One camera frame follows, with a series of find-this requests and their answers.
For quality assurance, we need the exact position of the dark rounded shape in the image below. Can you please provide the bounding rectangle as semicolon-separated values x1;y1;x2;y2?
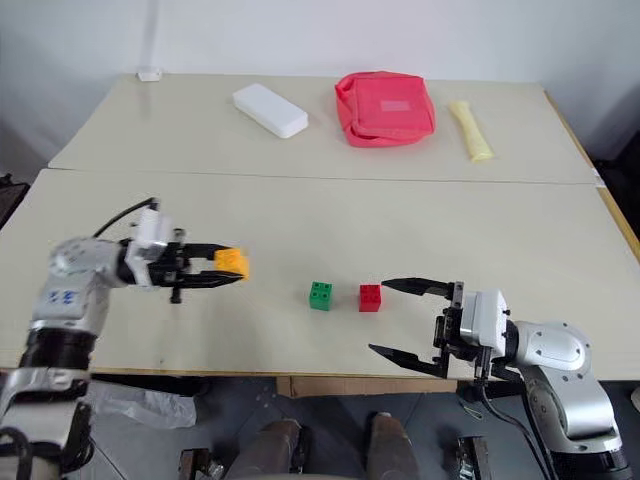
223;418;315;480
366;411;422;480

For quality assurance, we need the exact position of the black bag beside table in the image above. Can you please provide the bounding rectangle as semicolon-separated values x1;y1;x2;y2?
0;171;32;232

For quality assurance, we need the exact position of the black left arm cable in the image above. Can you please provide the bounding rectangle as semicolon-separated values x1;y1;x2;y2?
92;197;162;239

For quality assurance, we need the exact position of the brown cardboard strip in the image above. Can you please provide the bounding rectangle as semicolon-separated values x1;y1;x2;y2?
275;375;459;399

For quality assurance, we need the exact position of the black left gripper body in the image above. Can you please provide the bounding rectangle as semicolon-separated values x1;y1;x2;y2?
148;227;195;306

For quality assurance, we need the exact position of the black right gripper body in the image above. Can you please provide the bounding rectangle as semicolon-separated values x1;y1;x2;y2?
432;280;497;383

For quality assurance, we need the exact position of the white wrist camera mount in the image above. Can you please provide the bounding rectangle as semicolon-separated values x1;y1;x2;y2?
124;206;174;290
458;288;512;359

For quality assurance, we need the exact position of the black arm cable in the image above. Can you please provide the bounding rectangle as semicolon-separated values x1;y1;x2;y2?
473;344;559;480
92;197;162;239

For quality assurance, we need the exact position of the clear crumpled plastic bag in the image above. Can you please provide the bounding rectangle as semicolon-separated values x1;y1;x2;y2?
89;381;198;431

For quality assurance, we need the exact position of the red fabric pouch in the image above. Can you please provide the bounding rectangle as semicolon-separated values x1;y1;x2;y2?
333;70;438;149

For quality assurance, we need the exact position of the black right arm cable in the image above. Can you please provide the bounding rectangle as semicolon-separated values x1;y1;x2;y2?
473;344;559;480

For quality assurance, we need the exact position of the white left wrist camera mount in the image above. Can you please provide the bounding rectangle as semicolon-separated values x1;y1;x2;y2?
124;206;174;290

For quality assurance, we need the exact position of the orange toy brick cube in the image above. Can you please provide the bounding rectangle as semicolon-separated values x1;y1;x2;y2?
214;247;252;281

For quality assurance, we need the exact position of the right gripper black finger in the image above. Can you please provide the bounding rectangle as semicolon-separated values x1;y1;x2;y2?
380;276;456;302
368;342;443;377

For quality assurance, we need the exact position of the pale yellow plastic pouch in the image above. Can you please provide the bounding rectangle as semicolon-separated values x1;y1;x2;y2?
446;99;502;164

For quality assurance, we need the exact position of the red toy brick cube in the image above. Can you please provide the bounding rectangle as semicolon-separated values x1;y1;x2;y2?
358;283;386;314

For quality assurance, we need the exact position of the white rectangular box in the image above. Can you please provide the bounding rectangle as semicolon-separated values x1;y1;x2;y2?
231;81;309;139

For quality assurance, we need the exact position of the green toy brick cube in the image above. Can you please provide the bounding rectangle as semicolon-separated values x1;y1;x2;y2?
306;280;335;312

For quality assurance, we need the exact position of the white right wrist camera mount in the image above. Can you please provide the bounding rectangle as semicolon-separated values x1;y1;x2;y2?
458;288;512;359

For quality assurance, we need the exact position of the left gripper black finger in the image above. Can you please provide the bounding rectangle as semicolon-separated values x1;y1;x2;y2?
187;242;237;261
181;270;247;290

